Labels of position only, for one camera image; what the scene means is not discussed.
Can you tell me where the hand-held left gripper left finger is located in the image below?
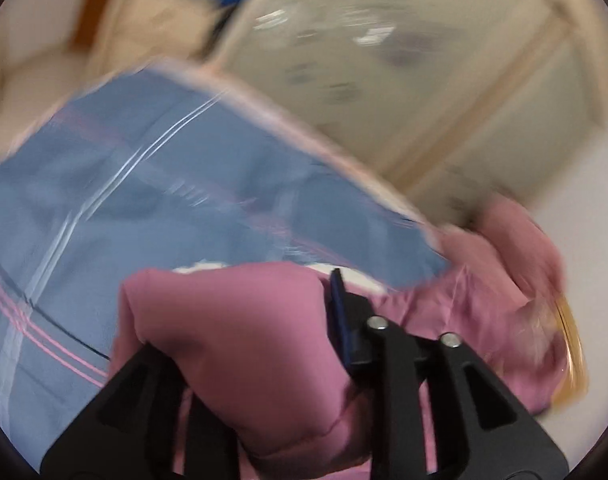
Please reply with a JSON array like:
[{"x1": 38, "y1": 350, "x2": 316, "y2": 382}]
[{"x1": 40, "y1": 341, "x2": 241, "y2": 480}]

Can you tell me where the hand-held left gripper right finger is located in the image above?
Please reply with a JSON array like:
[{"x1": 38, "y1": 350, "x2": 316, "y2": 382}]
[{"x1": 328, "y1": 268, "x2": 569, "y2": 480}]

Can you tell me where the white and pink jacket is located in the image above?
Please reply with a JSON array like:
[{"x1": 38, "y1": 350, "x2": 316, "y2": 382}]
[{"x1": 108, "y1": 259, "x2": 572, "y2": 480}]

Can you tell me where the blue plaid bed sheet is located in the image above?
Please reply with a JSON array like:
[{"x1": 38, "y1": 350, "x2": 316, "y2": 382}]
[{"x1": 0, "y1": 62, "x2": 452, "y2": 461}]

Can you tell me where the yellow curved strip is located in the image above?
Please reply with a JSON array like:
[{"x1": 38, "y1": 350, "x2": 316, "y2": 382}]
[{"x1": 549, "y1": 292, "x2": 591, "y2": 408}]

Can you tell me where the wardrobe with frosted glass doors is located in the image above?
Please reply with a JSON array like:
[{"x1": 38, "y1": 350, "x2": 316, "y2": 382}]
[{"x1": 91, "y1": 0, "x2": 608, "y2": 221}]

